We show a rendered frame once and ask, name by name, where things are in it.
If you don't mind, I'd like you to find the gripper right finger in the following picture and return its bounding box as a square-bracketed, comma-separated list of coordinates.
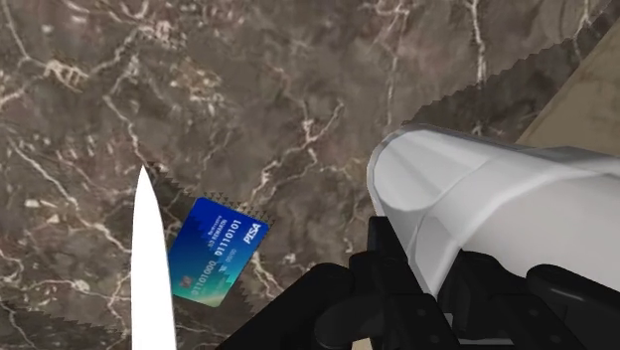
[437, 251, 620, 350]

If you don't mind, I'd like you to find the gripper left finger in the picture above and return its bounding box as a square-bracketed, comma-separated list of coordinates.
[218, 215, 459, 350]

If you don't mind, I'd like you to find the blue plastic card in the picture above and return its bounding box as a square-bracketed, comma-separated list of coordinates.
[166, 196, 270, 309]

